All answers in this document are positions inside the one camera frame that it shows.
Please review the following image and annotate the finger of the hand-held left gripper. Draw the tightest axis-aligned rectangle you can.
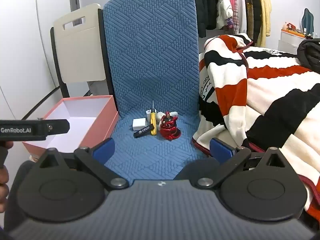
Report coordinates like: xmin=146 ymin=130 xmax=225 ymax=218
xmin=47 ymin=119 xmax=70 ymax=135

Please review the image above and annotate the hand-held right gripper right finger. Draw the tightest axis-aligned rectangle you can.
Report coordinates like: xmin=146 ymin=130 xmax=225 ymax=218
xmin=196 ymin=137 xmax=295 ymax=190

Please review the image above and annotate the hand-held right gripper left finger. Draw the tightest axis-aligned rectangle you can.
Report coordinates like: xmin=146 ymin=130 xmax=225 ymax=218
xmin=30 ymin=137 xmax=129 ymax=190

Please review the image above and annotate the pink cardboard box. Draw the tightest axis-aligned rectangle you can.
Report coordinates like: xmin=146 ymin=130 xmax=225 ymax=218
xmin=22 ymin=95 xmax=119 ymax=161

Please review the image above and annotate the black bar with label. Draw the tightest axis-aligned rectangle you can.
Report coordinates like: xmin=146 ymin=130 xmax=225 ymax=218
xmin=133 ymin=123 xmax=155 ymax=139

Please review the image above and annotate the yellow handled screwdriver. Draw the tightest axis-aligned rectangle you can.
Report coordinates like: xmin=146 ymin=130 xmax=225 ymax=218
xmin=149 ymin=100 xmax=157 ymax=136

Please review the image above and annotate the red glossy pig figurine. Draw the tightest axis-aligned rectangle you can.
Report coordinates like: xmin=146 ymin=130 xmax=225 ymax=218
xmin=159 ymin=111 xmax=181 ymax=141

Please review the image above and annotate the white fluffy plush toy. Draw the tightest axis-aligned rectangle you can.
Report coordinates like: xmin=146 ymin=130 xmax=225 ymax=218
xmin=156 ymin=111 xmax=178 ymax=121

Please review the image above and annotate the person's left hand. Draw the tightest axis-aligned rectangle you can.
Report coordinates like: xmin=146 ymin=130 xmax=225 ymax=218
xmin=0 ymin=141 xmax=14 ymax=213

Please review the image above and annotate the person's dark clothing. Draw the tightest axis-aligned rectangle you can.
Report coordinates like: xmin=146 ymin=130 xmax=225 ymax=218
xmin=3 ymin=160 xmax=35 ymax=232

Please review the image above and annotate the red black white striped blanket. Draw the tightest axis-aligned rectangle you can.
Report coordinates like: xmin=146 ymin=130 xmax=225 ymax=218
xmin=191 ymin=33 xmax=320 ymax=224

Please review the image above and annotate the beige folding chair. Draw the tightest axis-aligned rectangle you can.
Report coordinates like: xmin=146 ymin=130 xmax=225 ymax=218
xmin=50 ymin=3 xmax=115 ymax=99

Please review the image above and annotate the blue quilted mat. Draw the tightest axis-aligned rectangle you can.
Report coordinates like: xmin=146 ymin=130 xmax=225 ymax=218
xmin=102 ymin=0 xmax=211 ymax=181

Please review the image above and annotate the black garment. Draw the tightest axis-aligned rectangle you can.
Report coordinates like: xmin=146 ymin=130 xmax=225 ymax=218
xmin=297 ymin=38 xmax=320 ymax=74

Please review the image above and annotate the white desk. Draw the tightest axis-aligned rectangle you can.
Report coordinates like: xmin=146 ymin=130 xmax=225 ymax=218
xmin=277 ymin=28 xmax=320 ymax=55

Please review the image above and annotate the teal desk chair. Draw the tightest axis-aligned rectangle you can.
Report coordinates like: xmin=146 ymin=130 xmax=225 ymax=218
xmin=301 ymin=8 xmax=315 ymax=34

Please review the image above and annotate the black wall cable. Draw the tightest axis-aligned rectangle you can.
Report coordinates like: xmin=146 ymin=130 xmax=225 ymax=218
xmin=21 ymin=84 xmax=61 ymax=121

